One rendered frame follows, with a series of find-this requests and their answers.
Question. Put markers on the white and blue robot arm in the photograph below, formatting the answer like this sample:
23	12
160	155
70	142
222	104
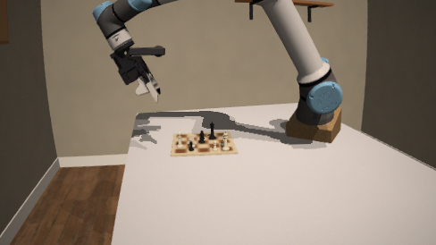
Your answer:
315	78

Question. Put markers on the brown and tan chessboard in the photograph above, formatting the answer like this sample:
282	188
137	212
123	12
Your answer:
202	149

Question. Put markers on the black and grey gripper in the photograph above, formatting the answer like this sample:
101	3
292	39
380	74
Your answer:
135	70

